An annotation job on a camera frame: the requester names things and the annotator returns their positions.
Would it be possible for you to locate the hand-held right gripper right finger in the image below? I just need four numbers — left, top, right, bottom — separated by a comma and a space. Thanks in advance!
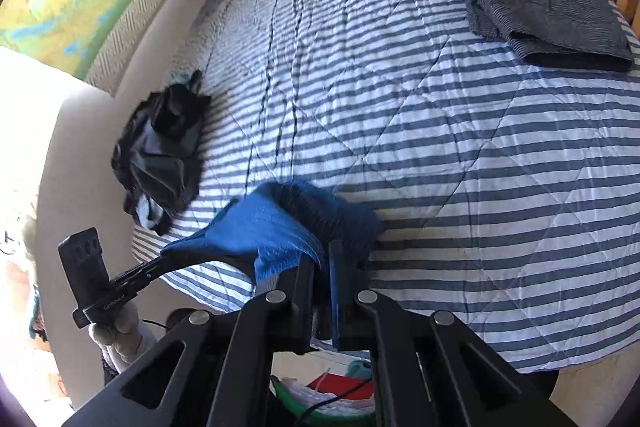
327, 239, 581, 427

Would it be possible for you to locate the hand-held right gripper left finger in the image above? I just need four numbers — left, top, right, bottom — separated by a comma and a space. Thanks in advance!
62, 254, 331, 427

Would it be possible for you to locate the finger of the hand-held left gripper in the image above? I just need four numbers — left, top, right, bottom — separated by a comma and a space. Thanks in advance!
107, 252, 201, 294

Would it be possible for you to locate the blue garment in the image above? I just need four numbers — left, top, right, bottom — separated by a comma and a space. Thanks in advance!
162, 181, 386, 289

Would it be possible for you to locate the person's left hand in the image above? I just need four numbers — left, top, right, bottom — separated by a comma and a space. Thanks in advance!
87, 302, 157, 372

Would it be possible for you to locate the light blue cloth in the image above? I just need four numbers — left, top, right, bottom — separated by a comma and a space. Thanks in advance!
136, 196, 169, 231

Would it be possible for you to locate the red packet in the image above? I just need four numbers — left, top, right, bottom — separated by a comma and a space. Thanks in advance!
306, 374, 375, 404

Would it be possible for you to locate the green basket with items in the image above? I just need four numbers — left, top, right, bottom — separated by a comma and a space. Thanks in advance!
270, 374, 377, 427

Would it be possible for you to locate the dark grey jacket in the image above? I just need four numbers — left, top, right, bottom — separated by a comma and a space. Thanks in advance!
111, 104, 205, 235

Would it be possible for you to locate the black garment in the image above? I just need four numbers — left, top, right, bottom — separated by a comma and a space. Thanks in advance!
150, 69, 212, 136

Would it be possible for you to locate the blue white striped quilt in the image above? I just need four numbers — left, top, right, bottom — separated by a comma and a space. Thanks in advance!
130, 0, 640, 374

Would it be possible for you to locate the folded grey garment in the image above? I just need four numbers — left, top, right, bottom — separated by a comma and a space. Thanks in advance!
451, 0, 635, 74

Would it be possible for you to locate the black cable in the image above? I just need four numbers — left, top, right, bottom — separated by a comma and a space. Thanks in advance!
299, 377, 374, 426

